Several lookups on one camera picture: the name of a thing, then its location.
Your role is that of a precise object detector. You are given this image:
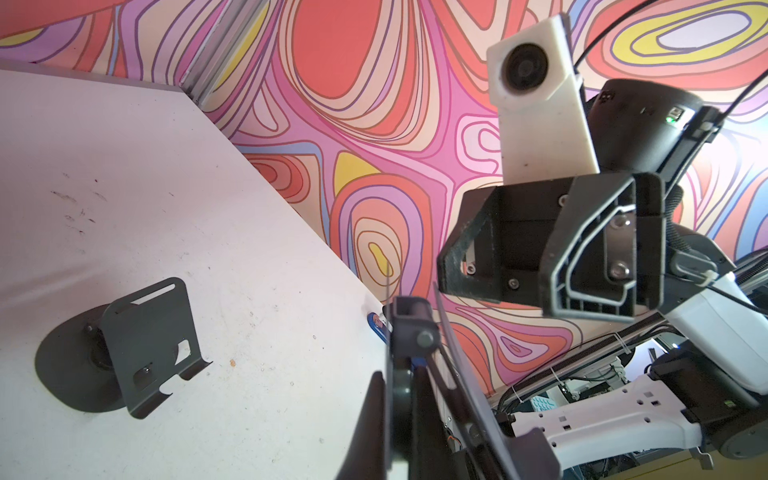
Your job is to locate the dark grey phone stand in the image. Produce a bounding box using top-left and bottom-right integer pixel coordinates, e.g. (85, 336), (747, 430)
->
(34, 277), (210, 419)

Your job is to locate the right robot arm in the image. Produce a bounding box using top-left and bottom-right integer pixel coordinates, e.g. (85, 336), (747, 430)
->
(437, 79), (767, 478)

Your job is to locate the blue stapler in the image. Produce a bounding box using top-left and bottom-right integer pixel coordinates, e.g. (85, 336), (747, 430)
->
(366, 312), (392, 344)

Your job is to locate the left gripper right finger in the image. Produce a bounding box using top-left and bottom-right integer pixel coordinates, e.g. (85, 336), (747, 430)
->
(413, 366), (476, 479)

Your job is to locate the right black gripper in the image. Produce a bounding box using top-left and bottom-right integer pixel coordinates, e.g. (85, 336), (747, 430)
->
(437, 173), (666, 321)

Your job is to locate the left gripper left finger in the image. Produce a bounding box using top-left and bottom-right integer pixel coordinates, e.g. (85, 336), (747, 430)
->
(336, 372), (387, 480)

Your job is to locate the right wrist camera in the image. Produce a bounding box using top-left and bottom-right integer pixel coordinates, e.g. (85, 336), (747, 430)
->
(487, 14), (599, 185)

